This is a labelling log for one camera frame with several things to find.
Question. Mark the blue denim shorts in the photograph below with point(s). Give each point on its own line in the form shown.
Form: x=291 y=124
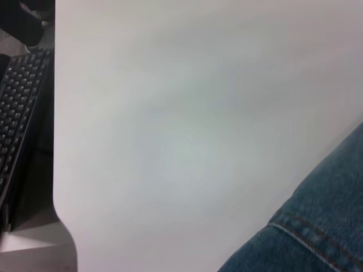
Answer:
x=312 y=226

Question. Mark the black computer keyboard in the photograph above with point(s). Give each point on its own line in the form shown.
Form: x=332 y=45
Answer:
x=17 y=107

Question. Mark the black rounded object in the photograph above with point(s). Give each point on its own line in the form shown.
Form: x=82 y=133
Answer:
x=20 y=25

